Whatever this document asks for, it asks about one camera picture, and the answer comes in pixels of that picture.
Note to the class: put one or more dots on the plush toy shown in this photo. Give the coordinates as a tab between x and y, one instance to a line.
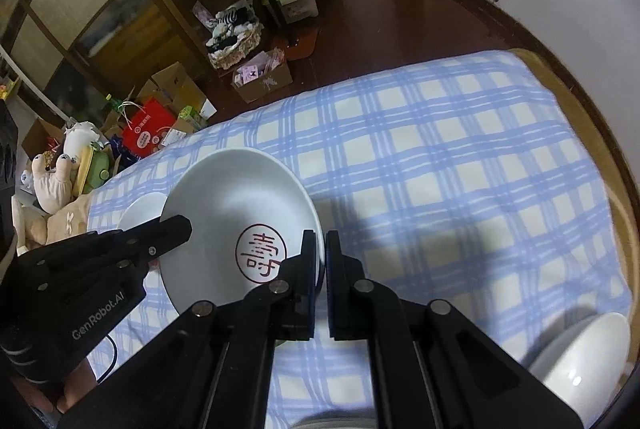
53	188

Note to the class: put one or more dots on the open cardboard box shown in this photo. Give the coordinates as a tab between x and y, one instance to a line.
175	90

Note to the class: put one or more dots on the cardboard box with pink items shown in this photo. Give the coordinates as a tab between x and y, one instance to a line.
263	74

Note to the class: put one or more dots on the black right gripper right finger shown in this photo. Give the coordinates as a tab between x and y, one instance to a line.
359	308

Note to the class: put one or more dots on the white bowl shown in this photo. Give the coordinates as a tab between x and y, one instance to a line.
582	366

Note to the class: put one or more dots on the wicker basket with clothes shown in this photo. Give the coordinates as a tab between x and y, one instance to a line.
236	32

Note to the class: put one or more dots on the red paper bag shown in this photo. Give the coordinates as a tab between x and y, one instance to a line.
147	127

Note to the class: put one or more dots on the small white plate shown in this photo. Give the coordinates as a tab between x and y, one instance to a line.
144	209

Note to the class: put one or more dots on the blue plaid cloth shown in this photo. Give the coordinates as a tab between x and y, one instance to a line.
478	179

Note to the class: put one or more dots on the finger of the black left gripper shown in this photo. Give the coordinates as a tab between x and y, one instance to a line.
153	239

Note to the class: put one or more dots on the white plate red character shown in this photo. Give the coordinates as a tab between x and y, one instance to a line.
248	213

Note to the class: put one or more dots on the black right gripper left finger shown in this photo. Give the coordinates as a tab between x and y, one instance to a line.
284	308

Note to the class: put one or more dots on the green toy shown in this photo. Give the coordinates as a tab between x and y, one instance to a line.
94	168

